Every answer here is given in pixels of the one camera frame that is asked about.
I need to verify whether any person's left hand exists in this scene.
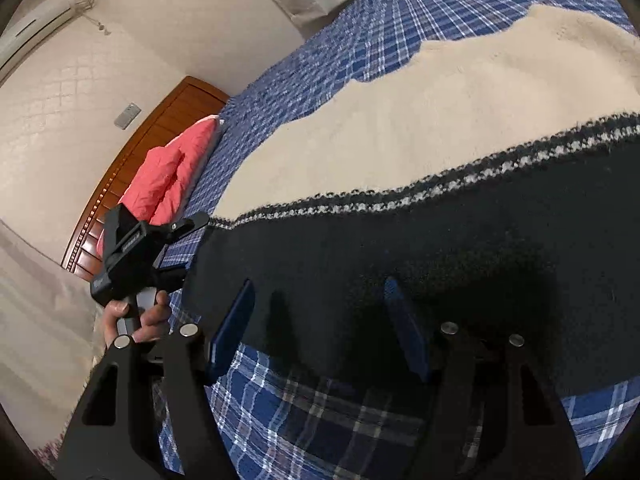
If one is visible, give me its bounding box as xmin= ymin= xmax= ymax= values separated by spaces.
xmin=100 ymin=290 xmax=172 ymax=348

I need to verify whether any grey wall switch plate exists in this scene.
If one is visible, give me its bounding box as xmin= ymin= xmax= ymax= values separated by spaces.
xmin=114 ymin=103 xmax=142 ymax=128

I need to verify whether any green cream navy knit sweater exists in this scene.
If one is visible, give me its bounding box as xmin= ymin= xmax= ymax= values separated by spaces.
xmin=187 ymin=4 xmax=640 ymax=398

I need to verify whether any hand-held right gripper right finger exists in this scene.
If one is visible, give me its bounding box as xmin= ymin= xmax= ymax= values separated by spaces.
xmin=384 ymin=276 xmax=586 ymax=480

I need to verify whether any white air conditioner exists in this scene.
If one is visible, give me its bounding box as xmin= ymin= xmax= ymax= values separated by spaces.
xmin=0 ymin=0 xmax=81 ymax=81

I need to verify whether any blue plaid bedspread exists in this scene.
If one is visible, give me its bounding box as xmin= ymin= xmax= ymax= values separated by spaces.
xmin=157 ymin=0 xmax=640 ymax=480

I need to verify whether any wooden headboard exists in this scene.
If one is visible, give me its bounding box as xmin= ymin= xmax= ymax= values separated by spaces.
xmin=61 ymin=76 xmax=231 ymax=281

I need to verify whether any air conditioner cable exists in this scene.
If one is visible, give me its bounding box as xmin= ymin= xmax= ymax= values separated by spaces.
xmin=75 ymin=0 xmax=108 ymax=36

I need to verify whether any pink folded quilt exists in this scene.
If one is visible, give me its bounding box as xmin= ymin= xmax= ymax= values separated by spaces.
xmin=96 ymin=116 xmax=221 ymax=256

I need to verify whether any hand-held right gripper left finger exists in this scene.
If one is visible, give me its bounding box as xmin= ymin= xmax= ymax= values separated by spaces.
xmin=55 ymin=279 xmax=256 ymax=480

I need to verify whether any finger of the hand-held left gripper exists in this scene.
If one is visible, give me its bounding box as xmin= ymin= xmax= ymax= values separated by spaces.
xmin=150 ymin=211 xmax=211 ymax=257
xmin=152 ymin=265 xmax=187 ymax=293

